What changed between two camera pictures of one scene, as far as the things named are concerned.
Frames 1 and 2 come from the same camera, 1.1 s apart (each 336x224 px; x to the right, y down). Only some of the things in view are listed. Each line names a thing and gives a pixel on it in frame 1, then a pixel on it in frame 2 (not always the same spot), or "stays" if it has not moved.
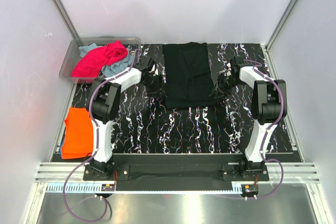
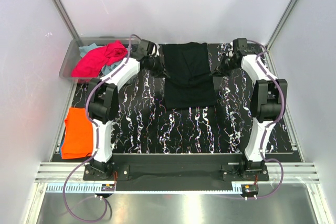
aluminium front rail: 60,172 stays
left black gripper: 151,93 → 160,72
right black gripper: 220,93 → 219,70
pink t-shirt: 91,65 stays
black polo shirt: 188,78 stays
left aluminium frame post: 59,6 stays
